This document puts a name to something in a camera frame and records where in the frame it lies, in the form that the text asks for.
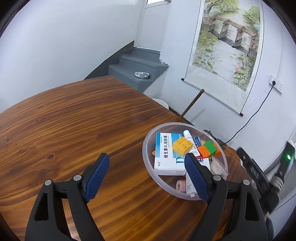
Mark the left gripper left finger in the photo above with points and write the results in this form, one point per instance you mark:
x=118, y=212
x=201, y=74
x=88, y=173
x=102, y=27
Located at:
x=48, y=220

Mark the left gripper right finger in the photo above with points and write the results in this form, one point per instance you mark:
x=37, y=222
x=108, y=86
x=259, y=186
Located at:
x=246, y=217

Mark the orange green toy block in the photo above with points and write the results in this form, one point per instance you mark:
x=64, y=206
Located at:
x=209, y=149

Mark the yellow toy block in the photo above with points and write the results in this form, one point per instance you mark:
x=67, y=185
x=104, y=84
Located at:
x=182, y=146

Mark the white medicine box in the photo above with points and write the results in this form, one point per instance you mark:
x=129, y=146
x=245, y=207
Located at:
x=167, y=162

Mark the blue white toothpaste tube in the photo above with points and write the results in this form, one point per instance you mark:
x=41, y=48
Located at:
x=198, y=141

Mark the pink tape roll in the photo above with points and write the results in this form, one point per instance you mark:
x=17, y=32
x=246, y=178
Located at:
x=181, y=186

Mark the clear plastic bowl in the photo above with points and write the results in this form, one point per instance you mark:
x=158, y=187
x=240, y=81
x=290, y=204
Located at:
x=168, y=183

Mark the white ointment tube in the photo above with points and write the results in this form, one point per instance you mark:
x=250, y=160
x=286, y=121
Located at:
x=189, y=137

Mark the wooden stick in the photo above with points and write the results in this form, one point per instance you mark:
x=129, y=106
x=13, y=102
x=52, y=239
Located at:
x=192, y=103

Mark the hanging scroll landscape painting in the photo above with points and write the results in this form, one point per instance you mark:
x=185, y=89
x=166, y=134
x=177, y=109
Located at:
x=226, y=50

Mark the foil bowl on stair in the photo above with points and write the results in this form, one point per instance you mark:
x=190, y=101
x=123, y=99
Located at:
x=142, y=75

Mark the grey staircase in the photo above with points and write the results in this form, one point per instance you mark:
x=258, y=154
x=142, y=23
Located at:
x=128, y=60

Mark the white wall socket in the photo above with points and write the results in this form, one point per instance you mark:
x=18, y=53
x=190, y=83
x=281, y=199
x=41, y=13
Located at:
x=276, y=84

